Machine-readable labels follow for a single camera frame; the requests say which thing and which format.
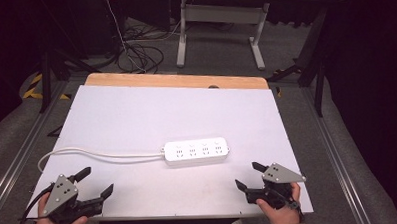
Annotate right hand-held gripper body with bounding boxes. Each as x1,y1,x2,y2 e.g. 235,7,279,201
244,161,308,211

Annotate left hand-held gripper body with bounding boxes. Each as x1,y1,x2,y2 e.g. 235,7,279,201
43,172,103,224

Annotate white power strip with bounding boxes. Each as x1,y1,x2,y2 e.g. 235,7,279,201
162,136,231,168

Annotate person's right hand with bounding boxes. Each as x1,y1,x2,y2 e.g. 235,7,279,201
255,181,303,224

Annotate white table sheet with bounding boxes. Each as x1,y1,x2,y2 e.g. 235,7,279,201
21,76,315,224

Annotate black metal stand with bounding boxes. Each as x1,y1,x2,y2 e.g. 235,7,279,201
263,5,333,120

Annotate yellow black floor tape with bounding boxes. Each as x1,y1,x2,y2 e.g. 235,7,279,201
21,71,72,102

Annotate black tripod stand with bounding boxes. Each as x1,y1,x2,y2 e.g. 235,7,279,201
31,0,104,115

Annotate white power strip cord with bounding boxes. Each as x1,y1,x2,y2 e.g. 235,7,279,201
36,143,166,174

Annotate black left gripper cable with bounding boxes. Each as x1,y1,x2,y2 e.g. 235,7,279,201
15,182,57,224

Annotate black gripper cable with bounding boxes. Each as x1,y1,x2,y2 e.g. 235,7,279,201
274,187,306,224
15,182,57,224

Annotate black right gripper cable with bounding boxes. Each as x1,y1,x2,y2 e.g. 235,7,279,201
274,187,306,224

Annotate aluminium floor rail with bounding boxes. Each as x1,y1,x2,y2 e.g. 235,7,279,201
0,80,75,213
300,84,365,224

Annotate black floor cables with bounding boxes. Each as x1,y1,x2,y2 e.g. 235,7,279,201
113,24,166,76

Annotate thin white floor cable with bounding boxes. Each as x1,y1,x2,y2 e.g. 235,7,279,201
104,0,147,75

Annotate white metal desk frame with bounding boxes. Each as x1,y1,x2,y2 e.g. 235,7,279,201
174,0,273,74

